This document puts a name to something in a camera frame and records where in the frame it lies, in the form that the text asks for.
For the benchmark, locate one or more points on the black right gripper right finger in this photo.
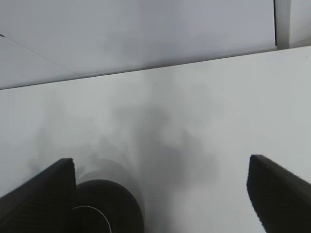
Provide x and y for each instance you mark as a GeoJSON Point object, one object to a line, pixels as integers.
{"type": "Point", "coordinates": [281, 200]}

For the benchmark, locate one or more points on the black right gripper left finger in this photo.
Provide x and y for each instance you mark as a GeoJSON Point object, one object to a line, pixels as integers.
{"type": "Point", "coordinates": [43, 204]}

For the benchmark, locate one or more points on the small black teacup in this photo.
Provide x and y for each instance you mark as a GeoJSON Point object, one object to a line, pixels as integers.
{"type": "Point", "coordinates": [103, 206]}

